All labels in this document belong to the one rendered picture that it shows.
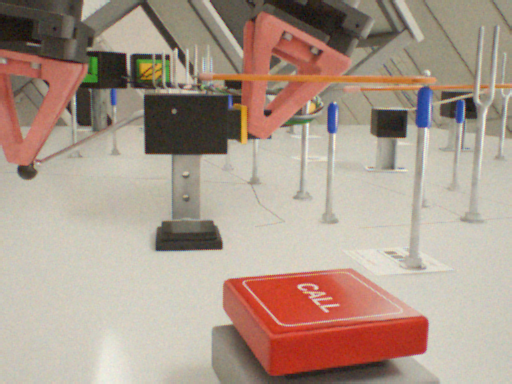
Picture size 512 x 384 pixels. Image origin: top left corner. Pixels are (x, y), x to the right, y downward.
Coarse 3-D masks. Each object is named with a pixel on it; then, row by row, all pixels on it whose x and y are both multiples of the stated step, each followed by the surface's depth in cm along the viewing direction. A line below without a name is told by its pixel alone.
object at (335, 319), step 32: (224, 288) 20; (256, 288) 19; (288, 288) 19; (320, 288) 19; (352, 288) 20; (256, 320) 17; (288, 320) 17; (320, 320) 17; (352, 320) 17; (384, 320) 17; (416, 320) 17; (256, 352) 17; (288, 352) 16; (320, 352) 16; (352, 352) 17; (384, 352) 17; (416, 352) 17
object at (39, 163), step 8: (136, 112) 41; (120, 120) 41; (128, 120) 41; (112, 128) 41; (120, 128) 41; (96, 136) 41; (104, 136) 41; (72, 144) 41; (80, 144) 41; (56, 152) 41; (64, 152) 41; (40, 160) 41; (48, 160) 41; (40, 168) 41
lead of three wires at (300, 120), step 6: (318, 96) 48; (318, 102) 47; (318, 108) 45; (312, 114) 45; (318, 114) 45; (288, 120) 43; (294, 120) 43; (300, 120) 44; (306, 120) 44; (312, 120) 45; (282, 126) 43; (288, 126) 43
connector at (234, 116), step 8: (232, 112) 41; (240, 112) 41; (264, 112) 41; (232, 120) 41; (240, 120) 41; (232, 128) 41; (240, 128) 41; (232, 136) 41; (240, 136) 41; (248, 136) 41
